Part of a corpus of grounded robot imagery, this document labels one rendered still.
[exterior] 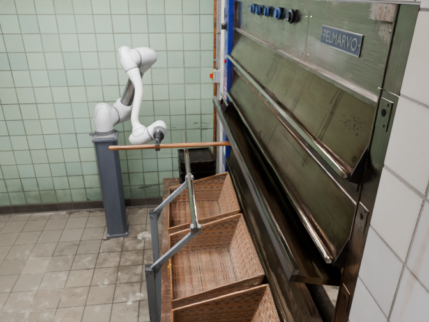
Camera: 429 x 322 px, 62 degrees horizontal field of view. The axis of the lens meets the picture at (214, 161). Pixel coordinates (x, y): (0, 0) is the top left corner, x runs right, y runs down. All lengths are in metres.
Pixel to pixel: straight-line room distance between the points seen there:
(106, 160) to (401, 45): 2.72
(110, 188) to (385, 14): 2.83
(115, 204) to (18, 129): 1.19
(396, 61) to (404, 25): 0.07
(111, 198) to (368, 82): 2.78
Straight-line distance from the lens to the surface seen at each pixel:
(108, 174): 3.27
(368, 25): 0.95
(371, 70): 0.92
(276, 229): 1.16
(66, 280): 3.29
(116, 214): 3.48
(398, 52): 0.81
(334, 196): 1.11
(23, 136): 3.90
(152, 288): 1.83
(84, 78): 3.57
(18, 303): 3.25
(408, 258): 0.81
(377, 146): 0.87
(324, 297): 1.36
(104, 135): 3.14
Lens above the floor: 2.12
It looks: 25 degrees down
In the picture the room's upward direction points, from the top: straight up
